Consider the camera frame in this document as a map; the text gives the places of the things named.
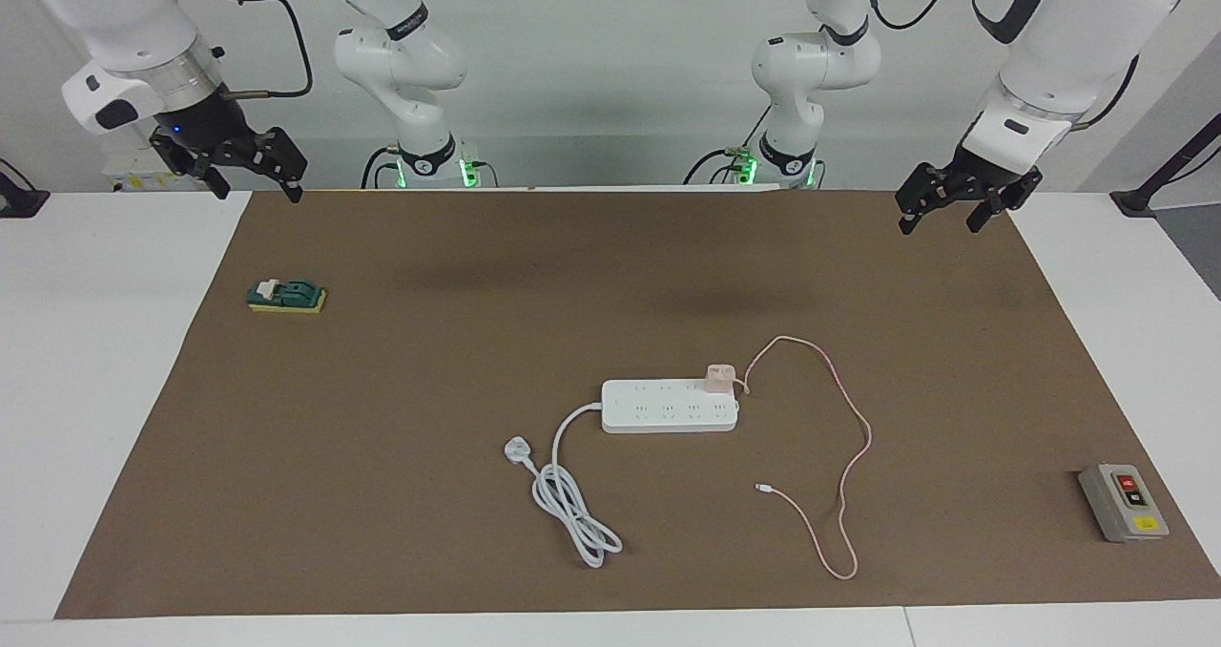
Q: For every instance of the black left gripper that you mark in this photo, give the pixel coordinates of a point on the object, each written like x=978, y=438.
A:
x=987, y=177

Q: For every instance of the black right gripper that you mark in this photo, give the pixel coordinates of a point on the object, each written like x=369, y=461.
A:
x=205, y=127

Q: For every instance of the pink charger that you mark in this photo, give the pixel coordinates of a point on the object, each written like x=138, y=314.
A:
x=718, y=378

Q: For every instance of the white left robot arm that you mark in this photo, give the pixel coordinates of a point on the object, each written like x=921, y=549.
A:
x=1049, y=55

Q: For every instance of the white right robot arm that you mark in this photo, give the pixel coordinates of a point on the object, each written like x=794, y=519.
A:
x=124, y=36

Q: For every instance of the white power strip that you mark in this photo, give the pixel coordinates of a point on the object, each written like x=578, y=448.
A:
x=668, y=406

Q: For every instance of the black angled stand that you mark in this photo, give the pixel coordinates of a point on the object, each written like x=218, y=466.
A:
x=1135, y=200

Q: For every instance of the brown table mat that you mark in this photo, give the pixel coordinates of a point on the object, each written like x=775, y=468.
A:
x=382, y=532

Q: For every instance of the white wall socket box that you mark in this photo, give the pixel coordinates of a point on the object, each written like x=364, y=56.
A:
x=134, y=175

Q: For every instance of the grey on-off switch box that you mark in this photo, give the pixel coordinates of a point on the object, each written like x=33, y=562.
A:
x=1124, y=504

